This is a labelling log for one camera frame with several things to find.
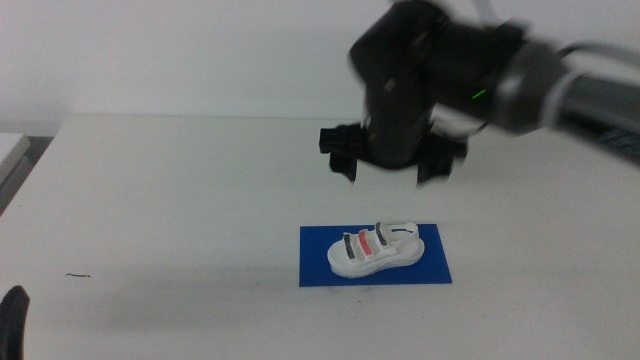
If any blue rectangular mat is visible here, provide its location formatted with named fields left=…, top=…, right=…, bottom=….
left=298, top=223, right=454, bottom=288

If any white sandal with striped straps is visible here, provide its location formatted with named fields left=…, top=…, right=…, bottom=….
left=326, top=220, right=427, bottom=280

